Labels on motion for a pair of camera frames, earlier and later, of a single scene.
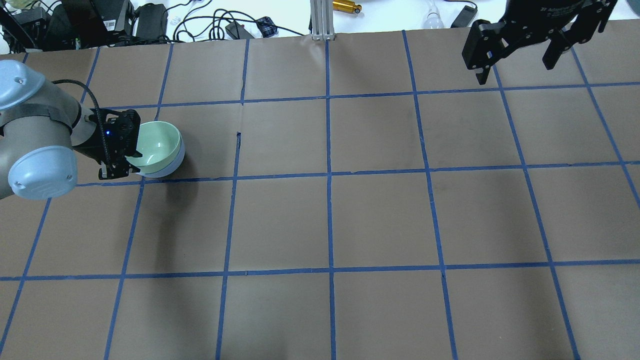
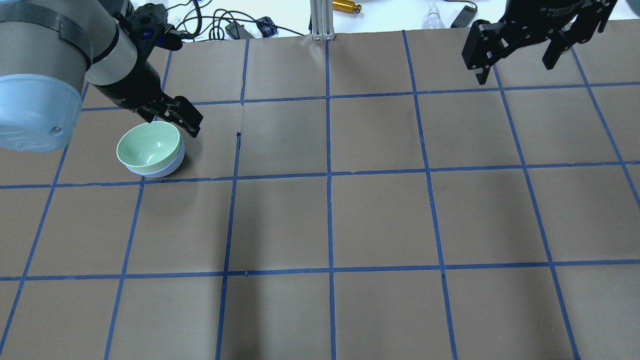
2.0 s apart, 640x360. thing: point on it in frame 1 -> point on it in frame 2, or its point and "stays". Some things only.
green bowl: [159, 143] stays
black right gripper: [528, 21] stays
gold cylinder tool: [347, 6] stays
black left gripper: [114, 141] -> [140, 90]
